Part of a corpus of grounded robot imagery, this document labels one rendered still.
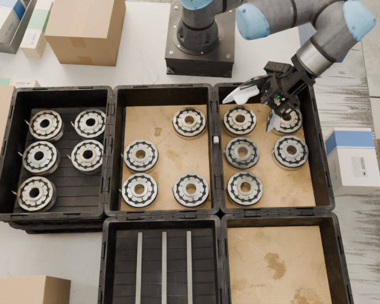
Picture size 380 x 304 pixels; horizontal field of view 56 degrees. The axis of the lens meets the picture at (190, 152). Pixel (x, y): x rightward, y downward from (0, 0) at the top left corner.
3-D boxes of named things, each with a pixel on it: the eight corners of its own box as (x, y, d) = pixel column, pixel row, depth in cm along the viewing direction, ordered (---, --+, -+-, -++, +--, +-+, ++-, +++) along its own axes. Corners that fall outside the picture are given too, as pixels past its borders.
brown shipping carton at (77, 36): (74, 5, 150) (61, -27, 135) (126, 7, 149) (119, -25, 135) (60, 64, 138) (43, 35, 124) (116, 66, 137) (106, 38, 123)
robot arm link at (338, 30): (361, 2, 75) (385, 28, 71) (319, 41, 81) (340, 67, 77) (345, -13, 70) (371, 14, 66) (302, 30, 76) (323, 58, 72)
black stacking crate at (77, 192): (30, 108, 118) (14, 88, 107) (119, 105, 118) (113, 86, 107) (9, 228, 102) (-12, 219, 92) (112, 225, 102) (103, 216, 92)
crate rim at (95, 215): (17, 91, 109) (13, 87, 107) (114, 89, 109) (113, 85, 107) (-9, 221, 93) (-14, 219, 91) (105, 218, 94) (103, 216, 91)
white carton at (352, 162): (324, 139, 125) (333, 126, 116) (359, 139, 124) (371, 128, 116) (332, 193, 117) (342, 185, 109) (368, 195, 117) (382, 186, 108)
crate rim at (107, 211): (114, 89, 109) (113, 85, 107) (212, 87, 109) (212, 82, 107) (105, 218, 94) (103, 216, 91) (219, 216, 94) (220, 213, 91)
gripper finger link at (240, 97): (220, 104, 83) (260, 95, 80) (219, 90, 87) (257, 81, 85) (223, 114, 85) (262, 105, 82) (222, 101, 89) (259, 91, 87)
